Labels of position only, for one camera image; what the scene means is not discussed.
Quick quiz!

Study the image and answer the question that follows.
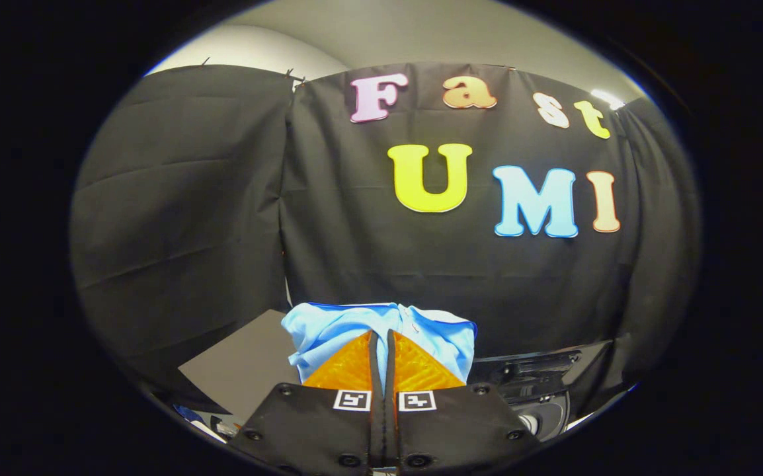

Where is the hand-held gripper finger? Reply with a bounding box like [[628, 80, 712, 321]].
[[229, 331, 386, 476], [385, 329, 541, 476]]

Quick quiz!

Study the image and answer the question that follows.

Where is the light blue polo shirt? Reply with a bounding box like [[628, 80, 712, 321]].
[[281, 302, 478, 394]]

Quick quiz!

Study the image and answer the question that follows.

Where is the dark washing machine lid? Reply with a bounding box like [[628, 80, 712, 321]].
[[473, 349, 584, 399]]

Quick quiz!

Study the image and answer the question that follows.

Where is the grey top-load washing machine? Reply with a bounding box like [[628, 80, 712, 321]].
[[471, 340, 614, 444]]

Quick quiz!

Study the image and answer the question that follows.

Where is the dark grey cabinet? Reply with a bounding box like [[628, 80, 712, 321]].
[[177, 309, 303, 425]]

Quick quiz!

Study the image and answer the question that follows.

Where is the black backdrop cloth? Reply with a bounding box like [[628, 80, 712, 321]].
[[69, 63, 703, 424]]

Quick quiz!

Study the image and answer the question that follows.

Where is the small rectangular ceiling light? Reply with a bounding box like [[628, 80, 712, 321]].
[[590, 89, 626, 110]]

